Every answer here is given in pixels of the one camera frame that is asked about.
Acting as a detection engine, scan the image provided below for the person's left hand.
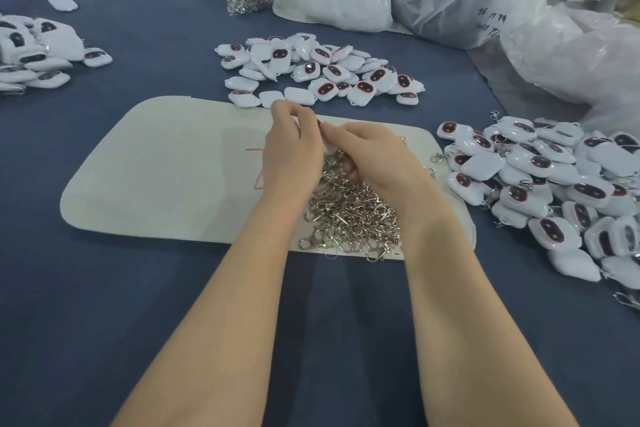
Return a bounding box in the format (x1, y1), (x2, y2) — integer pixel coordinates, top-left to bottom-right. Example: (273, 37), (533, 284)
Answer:
(262, 99), (326, 203)

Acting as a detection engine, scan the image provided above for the person's right hand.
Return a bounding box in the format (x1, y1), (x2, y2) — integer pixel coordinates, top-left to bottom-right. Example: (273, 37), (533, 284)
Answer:
(318, 121), (431, 223)

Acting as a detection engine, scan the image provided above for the pile of metal clasps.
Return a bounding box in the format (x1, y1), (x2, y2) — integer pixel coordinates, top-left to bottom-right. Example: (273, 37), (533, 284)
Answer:
(297, 146), (405, 263)

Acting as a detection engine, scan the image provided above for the pile of finished fobs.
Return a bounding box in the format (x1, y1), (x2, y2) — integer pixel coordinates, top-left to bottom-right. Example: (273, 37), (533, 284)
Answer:
(430, 113), (640, 311)

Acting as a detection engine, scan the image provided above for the person's left forearm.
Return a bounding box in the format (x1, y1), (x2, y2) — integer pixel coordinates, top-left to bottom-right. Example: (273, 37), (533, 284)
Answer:
(112, 193), (313, 427)

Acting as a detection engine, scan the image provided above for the person's right forearm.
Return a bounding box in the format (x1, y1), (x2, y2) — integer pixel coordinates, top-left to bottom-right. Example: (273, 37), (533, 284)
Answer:
(400, 203), (579, 427)

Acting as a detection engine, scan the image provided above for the thin red thread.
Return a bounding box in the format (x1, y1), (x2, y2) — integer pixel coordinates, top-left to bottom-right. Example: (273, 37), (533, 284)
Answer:
(246, 146), (267, 191)

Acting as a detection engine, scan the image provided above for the cream felt work mat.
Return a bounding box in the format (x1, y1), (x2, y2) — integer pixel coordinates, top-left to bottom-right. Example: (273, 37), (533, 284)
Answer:
(60, 95), (477, 261)

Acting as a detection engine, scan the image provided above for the crumpled clear plastic bag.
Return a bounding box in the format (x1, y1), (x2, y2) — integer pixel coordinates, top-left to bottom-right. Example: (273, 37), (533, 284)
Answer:
(500, 3), (640, 137)

